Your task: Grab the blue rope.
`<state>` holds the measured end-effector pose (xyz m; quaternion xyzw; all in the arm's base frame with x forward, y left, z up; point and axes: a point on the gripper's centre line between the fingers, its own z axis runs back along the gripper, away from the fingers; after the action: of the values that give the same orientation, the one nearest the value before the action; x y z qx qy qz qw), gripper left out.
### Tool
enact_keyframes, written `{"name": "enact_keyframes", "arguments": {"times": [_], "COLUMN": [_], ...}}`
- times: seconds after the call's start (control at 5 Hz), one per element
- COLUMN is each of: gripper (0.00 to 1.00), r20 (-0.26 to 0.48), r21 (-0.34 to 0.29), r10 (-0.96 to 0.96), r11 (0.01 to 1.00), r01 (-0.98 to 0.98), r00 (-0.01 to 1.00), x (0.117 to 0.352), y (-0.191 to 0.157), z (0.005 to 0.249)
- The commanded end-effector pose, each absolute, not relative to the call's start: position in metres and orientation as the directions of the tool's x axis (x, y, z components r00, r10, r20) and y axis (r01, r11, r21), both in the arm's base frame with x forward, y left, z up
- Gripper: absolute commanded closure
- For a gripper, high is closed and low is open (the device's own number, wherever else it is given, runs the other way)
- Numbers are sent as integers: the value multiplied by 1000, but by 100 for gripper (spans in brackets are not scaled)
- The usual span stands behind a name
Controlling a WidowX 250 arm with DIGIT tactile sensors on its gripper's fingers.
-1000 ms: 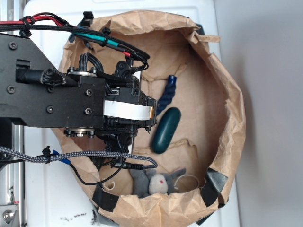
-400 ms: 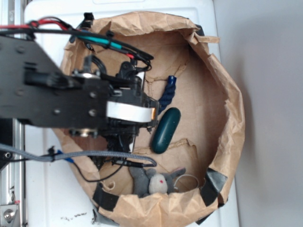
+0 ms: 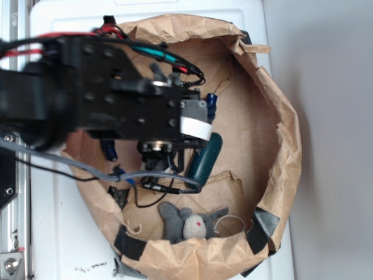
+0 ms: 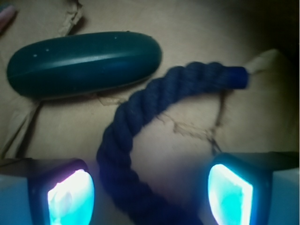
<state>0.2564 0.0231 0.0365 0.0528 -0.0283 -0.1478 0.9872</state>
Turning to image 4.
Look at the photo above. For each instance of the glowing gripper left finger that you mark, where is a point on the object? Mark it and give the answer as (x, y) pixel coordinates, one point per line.
(45, 192)

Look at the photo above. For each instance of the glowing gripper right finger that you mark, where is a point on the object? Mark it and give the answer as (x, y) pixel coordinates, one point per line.
(255, 188)

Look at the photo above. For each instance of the dark green oval case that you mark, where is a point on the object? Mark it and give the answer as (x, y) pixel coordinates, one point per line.
(81, 64)

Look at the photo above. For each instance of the grey plush bunny toy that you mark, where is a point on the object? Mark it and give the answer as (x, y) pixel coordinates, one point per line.
(7, 14)

